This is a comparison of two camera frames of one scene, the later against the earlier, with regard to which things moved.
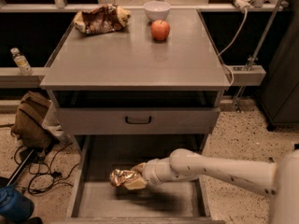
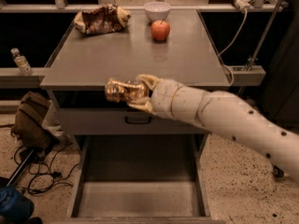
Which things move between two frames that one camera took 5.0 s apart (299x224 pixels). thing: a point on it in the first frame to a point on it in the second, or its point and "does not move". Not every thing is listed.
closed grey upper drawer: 141,120 does not move
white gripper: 151,172 to 163,97
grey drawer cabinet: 146,90 does not move
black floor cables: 42,175 does not move
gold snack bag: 124,177 to 126,91
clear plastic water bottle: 21,62 does not move
